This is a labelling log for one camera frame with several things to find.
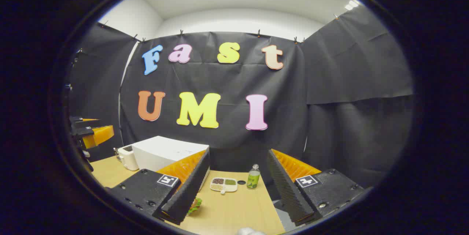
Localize white toaster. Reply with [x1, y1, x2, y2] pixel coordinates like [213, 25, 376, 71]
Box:
[117, 145, 140, 171]

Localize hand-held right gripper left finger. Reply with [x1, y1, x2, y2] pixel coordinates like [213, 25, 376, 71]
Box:
[106, 150, 210, 225]

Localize divided white bean tray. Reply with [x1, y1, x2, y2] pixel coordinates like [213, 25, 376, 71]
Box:
[210, 177, 238, 195]

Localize white microwave oven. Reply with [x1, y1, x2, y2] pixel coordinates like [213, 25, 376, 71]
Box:
[132, 136, 210, 191]

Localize green drink bottle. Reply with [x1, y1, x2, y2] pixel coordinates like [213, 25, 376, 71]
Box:
[247, 164, 261, 190]

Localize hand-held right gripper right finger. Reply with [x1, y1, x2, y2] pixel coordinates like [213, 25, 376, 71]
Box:
[267, 149, 367, 227]

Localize sandwich with lettuce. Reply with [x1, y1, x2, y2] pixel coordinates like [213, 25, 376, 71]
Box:
[188, 197, 203, 216]

